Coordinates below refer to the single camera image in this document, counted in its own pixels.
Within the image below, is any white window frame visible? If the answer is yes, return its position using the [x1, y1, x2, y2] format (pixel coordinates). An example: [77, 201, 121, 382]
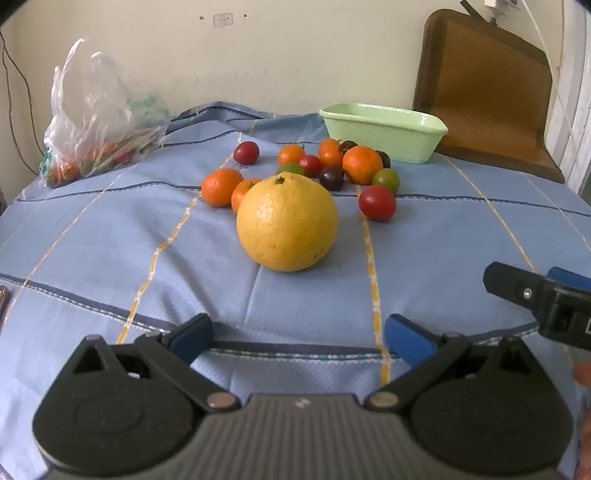
[545, 0, 591, 195]

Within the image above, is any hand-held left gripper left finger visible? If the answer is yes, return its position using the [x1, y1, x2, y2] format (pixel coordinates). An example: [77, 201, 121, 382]
[69, 313, 242, 413]

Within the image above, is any white power strip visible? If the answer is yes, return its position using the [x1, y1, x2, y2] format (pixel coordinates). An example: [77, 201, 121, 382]
[484, 0, 523, 23]

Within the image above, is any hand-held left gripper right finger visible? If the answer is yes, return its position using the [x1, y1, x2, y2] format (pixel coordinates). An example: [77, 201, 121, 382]
[364, 314, 533, 413]

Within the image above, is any large yellow orange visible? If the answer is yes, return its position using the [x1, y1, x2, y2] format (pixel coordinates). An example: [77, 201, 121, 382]
[236, 172, 339, 272]

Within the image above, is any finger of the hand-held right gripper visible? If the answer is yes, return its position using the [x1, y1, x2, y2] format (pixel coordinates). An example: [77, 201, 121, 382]
[549, 267, 591, 293]
[483, 261, 591, 352]

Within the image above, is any light green plastic basket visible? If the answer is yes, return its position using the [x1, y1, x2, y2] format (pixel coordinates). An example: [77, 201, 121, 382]
[320, 103, 448, 165]

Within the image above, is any white power cable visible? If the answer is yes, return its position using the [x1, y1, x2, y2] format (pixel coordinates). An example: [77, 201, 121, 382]
[524, 0, 591, 190]

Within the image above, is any brown woven seat cushion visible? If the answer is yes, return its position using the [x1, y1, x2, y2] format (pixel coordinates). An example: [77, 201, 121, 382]
[412, 9, 566, 184]

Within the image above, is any clear plastic bag of produce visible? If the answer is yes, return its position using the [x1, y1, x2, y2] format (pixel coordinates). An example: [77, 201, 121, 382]
[39, 38, 169, 188]

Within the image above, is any blue striped blanket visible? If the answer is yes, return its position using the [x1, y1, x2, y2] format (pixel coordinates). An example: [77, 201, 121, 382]
[0, 102, 591, 480]

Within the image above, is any tangerine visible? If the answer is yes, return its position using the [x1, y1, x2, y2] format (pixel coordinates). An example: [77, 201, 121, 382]
[342, 145, 384, 185]
[201, 168, 244, 208]
[231, 178, 262, 214]

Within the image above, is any thin black wall cable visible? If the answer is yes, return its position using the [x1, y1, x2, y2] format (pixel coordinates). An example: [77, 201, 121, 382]
[0, 30, 40, 176]

